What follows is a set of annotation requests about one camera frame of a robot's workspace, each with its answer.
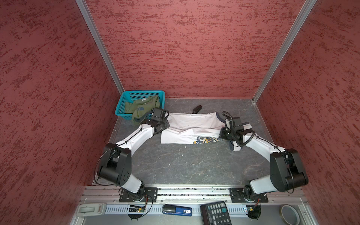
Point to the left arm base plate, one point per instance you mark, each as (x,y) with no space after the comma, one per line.
(144,195)

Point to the small black stapler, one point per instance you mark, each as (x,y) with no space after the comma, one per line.
(197,109)

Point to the white tank top navy trim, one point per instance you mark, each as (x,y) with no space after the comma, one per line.
(195,128)

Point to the green tank top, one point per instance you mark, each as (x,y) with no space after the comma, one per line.
(141,108)

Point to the grey metal corner post left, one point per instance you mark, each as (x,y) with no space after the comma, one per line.
(84,9)

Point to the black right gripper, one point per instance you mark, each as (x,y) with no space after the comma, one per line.
(222,134)

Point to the blue black handheld device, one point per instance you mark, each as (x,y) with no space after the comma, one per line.
(176,210)

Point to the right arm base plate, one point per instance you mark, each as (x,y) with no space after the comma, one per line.
(246,195)

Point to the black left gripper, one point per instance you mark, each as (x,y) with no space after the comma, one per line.
(166,124)

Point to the black calculator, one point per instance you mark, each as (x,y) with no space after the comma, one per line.
(215,213)

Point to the grey metal corner post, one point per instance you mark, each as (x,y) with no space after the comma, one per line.
(294,30)
(84,9)

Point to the aluminium rail frame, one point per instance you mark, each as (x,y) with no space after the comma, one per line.
(117,201)

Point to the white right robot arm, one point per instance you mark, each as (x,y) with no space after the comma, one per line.
(287,171)

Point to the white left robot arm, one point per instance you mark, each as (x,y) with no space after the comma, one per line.
(115,164)

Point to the grey plastic handle block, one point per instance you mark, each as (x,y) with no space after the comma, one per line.
(91,209)

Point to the grey metal corner post right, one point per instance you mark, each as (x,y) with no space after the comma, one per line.
(294,30)

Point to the left small circuit board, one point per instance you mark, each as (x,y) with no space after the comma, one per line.
(137,209)

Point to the teal plastic laundry basket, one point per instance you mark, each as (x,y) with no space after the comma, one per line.
(131,96)

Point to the grey tape roll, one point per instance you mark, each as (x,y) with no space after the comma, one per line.
(289,215)

